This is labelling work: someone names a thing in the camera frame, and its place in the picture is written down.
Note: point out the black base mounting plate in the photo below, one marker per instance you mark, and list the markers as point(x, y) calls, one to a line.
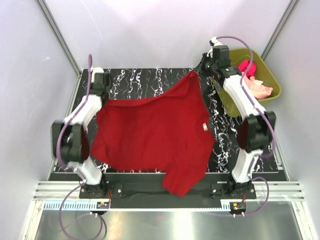
point(229, 190)

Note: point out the white slotted cable duct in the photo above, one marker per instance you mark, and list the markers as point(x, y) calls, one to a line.
point(97, 206)

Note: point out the olive green plastic bin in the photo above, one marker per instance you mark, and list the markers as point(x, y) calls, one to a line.
point(262, 73)

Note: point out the pink peach t-shirt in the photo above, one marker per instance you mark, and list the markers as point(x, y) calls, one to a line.
point(257, 88)

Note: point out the aluminium frame rail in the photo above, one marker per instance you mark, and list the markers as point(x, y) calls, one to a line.
point(275, 191)

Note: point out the black marble pattern mat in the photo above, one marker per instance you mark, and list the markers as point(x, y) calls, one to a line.
point(140, 83)

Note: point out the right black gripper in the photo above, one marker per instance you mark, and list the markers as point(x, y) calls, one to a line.
point(199, 68)

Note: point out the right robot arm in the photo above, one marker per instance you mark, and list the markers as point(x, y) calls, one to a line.
point(257, 128)

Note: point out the aluminium corner post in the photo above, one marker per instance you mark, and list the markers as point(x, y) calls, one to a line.
point(292, 5)
point(49, 18)

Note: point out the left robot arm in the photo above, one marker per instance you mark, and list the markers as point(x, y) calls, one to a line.
point(70, 145)

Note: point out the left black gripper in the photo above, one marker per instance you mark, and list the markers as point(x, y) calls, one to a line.
point(91, 87)

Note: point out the right aluminium corner post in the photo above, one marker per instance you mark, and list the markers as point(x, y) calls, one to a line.
point(292, 5)

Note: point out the red t-shirt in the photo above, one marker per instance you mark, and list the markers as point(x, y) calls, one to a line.
point(167, 133)

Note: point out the left aluminium corner post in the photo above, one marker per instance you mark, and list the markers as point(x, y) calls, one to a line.
point(49, 18)

